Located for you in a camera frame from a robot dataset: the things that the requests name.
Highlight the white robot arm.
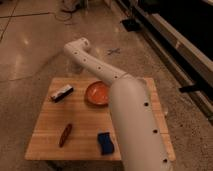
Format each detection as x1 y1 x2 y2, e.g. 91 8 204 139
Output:
64 38 172 171

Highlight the orange bowl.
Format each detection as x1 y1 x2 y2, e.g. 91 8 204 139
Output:
84 81 109 106

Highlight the wooden folding table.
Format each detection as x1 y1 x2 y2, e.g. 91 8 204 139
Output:
24 77 177 171

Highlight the blue sponge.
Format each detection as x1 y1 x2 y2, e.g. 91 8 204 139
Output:
97 132 115 155

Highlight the long metal rail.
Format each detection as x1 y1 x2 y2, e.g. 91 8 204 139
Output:
114 0 213 118

